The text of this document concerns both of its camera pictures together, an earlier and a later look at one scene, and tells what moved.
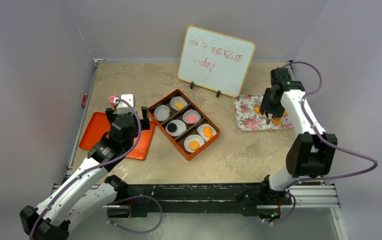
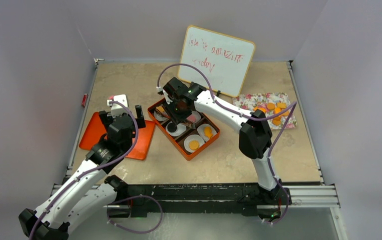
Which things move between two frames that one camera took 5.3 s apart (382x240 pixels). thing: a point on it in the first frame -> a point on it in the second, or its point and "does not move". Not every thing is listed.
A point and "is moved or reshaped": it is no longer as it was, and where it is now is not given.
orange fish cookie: [208, 132] does not move
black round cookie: [171, 127] does not move
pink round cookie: [191, 118] does not move
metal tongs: [268, 119] is moved or reshaped
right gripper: [266, 107] -> [176, 118]
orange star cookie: [256, 109] is moved or reshaped
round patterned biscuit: [194, 144] does not move
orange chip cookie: [276, 121] does not move
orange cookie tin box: [183, 124] does not move
